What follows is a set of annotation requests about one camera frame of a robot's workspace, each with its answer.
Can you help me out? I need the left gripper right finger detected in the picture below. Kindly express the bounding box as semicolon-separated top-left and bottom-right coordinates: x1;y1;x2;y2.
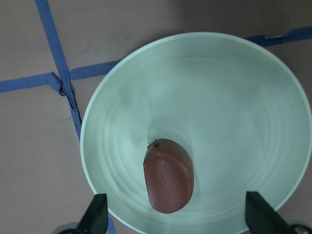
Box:
245;191;312;234

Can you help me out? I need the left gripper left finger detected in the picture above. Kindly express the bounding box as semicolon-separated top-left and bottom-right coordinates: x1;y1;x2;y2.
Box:
57;194;109;234

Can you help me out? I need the red-brown bun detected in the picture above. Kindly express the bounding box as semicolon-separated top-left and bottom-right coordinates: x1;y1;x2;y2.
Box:
143;138;194;214

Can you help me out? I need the light green plate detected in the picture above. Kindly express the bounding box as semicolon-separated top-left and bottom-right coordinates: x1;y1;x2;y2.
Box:
80;33;312;234

